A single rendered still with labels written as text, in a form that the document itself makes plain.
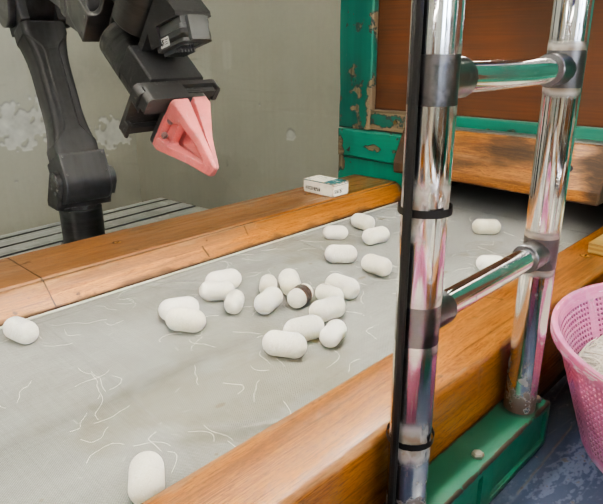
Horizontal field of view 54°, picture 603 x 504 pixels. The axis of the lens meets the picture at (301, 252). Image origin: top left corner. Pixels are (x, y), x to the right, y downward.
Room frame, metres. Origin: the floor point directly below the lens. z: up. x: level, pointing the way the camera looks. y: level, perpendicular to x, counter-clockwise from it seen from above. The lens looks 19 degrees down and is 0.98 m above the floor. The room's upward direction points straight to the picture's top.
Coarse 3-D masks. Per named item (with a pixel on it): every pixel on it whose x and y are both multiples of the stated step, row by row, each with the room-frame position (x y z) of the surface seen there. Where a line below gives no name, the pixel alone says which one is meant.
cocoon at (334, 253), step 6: (330, 246) 0.63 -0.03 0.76; (336, 246) 0.63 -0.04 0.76; (342, 246) 0.63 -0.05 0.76; (348, 246) 0.63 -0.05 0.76; (330, 252) 0.63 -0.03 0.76; (336, 252) 0.62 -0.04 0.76; (342, 252) 0.62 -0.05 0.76; (348, 252) 0.62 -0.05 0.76; (354, 252) 0.63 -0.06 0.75; (330, 258) 0.63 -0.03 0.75; (336, 258) 0.62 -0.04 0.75; (342, 258) 0.62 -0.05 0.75; (348, 258) 0.62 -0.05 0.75; (354, 258) 0.63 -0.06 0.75
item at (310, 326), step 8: (296, 320) 0.44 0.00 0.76; (304, 320) 0.44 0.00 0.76; (312, 320) 0.44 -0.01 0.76; (320, 320) 0.45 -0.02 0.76; (288, 328) 0.44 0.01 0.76; (296, 328) 0.43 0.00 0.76; (304, 328) 0.44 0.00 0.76; (312, 328) 0.44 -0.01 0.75; (320, 328) 0.44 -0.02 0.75; (304, 336) 0.44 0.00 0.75; (312, 336) 0.44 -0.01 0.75
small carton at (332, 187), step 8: (312, 176) 0.89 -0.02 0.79; (320, 176) 0.89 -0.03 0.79; (304, 184) 0.88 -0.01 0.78; (312, 184) 0.87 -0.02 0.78; (320, 184) 0.85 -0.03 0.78; (328, 184) 0.84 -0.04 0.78; (336, 184) 0.84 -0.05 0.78; (344, 184) 0.86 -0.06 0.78; (312, 192) 0.87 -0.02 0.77; (320, 192) 0.85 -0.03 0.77; (328, 192) 0.84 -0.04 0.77; (336, 192) 0.84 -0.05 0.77; (344, 192) 0.86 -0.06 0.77
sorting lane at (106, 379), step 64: (256, 256) 0.66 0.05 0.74; (320, 256) 0.65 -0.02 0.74; (384, 256) 0.65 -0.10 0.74; (448, 256) 0.65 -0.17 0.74; (64, 320) 0.49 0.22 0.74; (128, 320) 0.49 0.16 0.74; (256, 320) 0.48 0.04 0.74; (384, 320) 0.48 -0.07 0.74; (0, 384) 0.38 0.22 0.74; (64, 384) 0.38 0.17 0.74; (128, 384) 0.38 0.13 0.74; (192, 384) 0.38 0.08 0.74; (256, 384) 0.38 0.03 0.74; (320, 384) 0.38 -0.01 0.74; (0, 448) 0.31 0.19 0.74; (64, 448) 0.31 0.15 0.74; (128, 448) 0.31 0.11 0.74; (192, 448) 0.31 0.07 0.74
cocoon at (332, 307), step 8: (336, 296) 0.49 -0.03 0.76; (312, 304) 0.48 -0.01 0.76; (320, 304) 0.48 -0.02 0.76; (328, 304) 0.48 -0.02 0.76; (336, 304) 0.48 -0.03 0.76; (344, 304) 0.49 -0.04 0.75; (312, 312) 0.47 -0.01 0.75; (320, 312) 0.47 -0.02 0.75; (328, 312) 0.47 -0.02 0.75; (336, 312) 0.48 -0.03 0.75; (344, 312) 0.49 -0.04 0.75
